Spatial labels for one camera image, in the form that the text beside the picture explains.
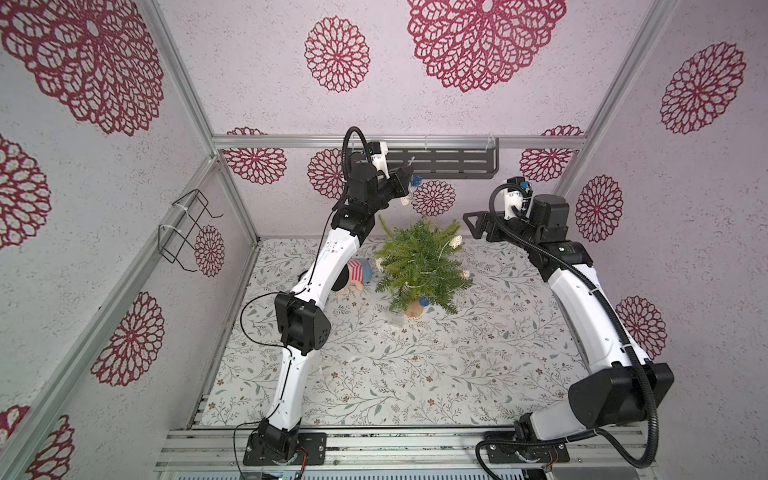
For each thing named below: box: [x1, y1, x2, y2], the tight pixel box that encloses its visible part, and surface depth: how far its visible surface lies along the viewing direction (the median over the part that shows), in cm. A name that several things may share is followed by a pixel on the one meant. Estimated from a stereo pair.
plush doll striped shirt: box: [347, 258, 373, 291], surface depth 105 cm
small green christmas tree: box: [374, 216, 473, 318], surface depth 78 cm
